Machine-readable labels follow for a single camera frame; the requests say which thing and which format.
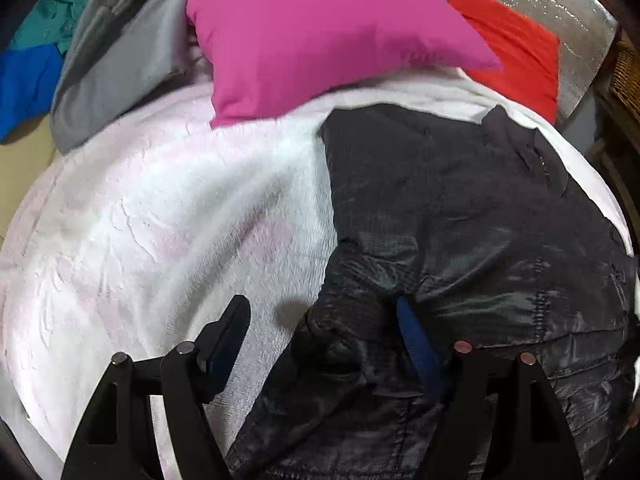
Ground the silver foil insulation panel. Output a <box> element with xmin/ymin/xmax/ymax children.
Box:
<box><xmin>415</xmin><ymin>0</ymin><xmax>620</xmax><ymax>121</ymax></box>

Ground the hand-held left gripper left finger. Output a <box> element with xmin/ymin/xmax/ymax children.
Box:
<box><xmin>61</xmin><ymin>295</ymin><xmax>252</xmax><ymax>480</ymax></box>

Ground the wicker basket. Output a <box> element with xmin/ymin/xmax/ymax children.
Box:
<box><xmin>610</xmin><ymin>30</ymin><xmax>640</xmax><ymax>111</ymax></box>

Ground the teal shirt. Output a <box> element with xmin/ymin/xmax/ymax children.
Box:
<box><xmin>10</xmin><ymin>0</ymin><xmax>96</xmax><ymax>56</ymax></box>

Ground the red pillow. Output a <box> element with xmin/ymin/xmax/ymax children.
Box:
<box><xmin>446</xmin><ymin>0</ymin><xmax>561</xmax><ymax>125</ymax></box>

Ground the black quilted jacket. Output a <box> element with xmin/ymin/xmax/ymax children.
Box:
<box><xmin>225</xmin><ymin>102</ymin><xmax>640</xmax><ymax>480</ymax></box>

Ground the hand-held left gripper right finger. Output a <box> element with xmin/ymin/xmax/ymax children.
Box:
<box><xmin>396</xmin><ymin>296</ymin><xmax>585</xmax><ymax>480</ymax></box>

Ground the grey cloth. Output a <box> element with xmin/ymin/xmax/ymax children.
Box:
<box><xmin>50</xmin><ymin>0</ymin><xmax>211</xmax><ymax>156</ymax></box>

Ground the pink pillow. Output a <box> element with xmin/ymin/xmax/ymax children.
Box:
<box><xmin>186</xmin><ymin>0</ymin><xmax>503</xmax><ymax>128</ymax></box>

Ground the blue cloth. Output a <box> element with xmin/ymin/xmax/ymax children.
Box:
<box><xmin>0</xmin><ymin>45</ymin><xmax>66</xmax><ymax>142</ymax></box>

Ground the white fluffy blanket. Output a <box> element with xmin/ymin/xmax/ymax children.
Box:
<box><xmin>0</xmin><ymin>67</ymin><xmax>633</xmax><ymax>480</ymax></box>

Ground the wooden shelf unit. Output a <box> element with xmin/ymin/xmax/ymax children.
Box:
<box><xmin>585</xmin><ymin>85</ymin><xmax>640</xmax><ymax>241</ymax></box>

